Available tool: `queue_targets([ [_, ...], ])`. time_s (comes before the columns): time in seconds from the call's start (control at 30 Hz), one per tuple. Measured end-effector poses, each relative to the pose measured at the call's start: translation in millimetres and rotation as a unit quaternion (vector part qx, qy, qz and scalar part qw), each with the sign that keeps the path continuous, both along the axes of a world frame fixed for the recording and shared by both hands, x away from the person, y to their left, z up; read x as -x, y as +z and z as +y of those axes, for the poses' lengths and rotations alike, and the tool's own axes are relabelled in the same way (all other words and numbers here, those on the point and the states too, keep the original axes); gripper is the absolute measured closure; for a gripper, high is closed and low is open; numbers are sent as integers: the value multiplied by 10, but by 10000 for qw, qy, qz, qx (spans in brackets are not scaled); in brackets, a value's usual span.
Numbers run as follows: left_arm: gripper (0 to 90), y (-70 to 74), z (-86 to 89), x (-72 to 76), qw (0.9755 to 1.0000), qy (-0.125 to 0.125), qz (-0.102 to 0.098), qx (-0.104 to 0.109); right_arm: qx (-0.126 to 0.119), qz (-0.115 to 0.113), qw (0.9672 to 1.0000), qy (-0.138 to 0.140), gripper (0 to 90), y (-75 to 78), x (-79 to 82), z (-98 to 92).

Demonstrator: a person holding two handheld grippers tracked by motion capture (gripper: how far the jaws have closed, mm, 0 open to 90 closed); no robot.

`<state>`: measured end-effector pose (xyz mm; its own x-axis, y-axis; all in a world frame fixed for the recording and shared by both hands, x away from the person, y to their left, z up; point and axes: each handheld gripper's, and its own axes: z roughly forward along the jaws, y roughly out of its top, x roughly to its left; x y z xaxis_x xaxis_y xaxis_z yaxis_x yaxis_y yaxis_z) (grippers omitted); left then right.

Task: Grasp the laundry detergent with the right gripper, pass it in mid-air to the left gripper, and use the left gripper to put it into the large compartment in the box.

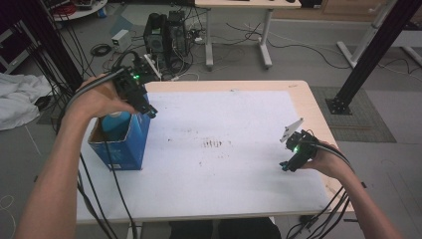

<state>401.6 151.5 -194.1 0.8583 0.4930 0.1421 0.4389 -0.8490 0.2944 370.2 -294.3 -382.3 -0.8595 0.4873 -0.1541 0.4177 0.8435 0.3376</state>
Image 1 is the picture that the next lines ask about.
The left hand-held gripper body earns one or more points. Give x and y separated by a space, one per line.
129 83

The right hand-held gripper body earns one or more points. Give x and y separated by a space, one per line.
303 149

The blue bottle with white cap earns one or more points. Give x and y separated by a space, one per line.
114 127

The blue cardboard box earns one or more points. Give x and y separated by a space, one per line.
129 149

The person's right hand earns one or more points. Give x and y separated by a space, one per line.
331 162

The person's left hand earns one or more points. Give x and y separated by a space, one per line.
96 99

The small white box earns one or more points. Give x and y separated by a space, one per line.
121 40

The black computer tower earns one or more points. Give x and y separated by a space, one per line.
178 33
155 36

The white table mat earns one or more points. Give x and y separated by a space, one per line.
215 186

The grey floor mat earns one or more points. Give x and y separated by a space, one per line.
371 116

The round white table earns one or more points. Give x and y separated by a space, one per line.
83 14

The person's dark trouser legs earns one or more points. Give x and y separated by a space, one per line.
225 229

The white cloth pile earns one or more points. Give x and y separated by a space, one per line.
20 99

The white-legged wooden desk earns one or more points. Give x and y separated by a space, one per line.
245 3

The black metal stand post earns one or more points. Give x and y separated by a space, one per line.
49 40
381 43

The white metal stand frame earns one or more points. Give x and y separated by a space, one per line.
365 40

